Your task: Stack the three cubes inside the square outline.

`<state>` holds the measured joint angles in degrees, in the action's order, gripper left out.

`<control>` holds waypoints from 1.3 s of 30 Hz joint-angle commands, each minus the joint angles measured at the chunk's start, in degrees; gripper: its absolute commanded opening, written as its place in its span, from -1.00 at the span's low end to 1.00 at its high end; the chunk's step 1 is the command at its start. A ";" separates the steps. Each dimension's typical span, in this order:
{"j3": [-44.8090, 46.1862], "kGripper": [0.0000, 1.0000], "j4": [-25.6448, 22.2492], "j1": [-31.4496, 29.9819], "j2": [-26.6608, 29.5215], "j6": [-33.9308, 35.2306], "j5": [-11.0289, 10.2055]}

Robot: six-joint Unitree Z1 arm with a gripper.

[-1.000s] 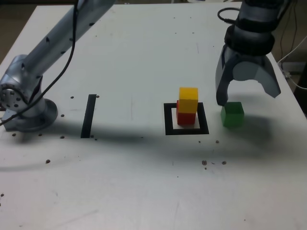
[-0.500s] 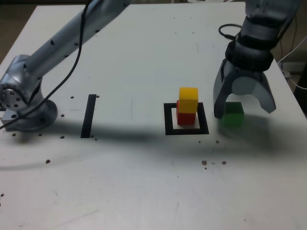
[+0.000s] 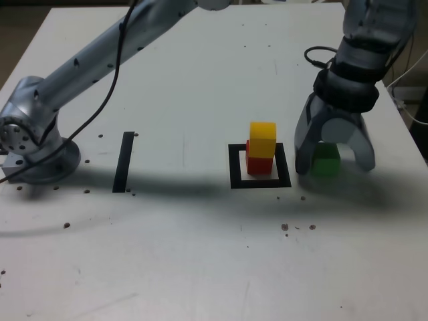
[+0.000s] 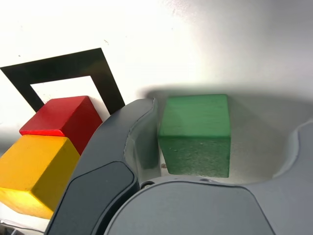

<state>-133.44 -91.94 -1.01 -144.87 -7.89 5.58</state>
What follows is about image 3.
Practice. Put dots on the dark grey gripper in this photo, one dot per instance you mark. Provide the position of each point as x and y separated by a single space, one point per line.
334 112

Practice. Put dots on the green cube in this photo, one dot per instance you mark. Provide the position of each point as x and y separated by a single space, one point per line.
326 164

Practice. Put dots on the yellow cube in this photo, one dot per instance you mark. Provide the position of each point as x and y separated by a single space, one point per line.
262 140

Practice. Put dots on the red cube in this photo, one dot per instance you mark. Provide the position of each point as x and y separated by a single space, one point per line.
259 165

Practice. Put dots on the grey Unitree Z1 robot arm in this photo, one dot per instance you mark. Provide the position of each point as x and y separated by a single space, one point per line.
83 67

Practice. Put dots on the black tape square outline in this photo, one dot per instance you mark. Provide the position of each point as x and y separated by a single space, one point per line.
234 167

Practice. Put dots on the black tape strip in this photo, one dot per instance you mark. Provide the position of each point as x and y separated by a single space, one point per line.
123 160

